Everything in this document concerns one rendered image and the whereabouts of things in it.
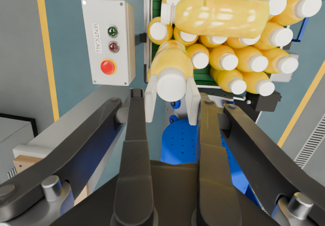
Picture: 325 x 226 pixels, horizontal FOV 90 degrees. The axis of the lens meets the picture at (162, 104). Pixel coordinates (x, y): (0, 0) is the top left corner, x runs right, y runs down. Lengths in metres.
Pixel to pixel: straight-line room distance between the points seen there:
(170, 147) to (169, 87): 0.30
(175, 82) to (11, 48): 1.99
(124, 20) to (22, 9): 1.59
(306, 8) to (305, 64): 1.46
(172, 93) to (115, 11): 0.28
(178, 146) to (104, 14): 0.39
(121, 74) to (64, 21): 1.36
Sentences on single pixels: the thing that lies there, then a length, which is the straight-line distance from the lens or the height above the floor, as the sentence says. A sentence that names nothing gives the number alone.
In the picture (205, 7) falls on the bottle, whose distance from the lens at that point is 0.36.
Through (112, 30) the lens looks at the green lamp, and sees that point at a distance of 0.43.
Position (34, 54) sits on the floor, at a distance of 2.00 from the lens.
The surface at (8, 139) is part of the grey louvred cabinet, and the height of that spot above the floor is 0.36.
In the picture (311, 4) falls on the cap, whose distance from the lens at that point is 0.51.
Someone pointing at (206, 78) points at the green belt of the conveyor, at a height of 0.90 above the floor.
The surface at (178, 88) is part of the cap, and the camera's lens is 0.21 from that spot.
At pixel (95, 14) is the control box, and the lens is 0.46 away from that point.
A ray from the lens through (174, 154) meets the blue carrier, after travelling 0.46.
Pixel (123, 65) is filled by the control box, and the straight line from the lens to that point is 0.44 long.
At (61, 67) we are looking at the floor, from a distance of 1.87.
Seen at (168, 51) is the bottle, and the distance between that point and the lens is 0.26.
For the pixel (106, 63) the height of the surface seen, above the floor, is 1.11.
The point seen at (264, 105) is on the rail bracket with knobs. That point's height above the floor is 1.00.
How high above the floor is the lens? 1.52
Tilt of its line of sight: 65 degrees down
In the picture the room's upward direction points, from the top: 173 degrees counter-clockwise
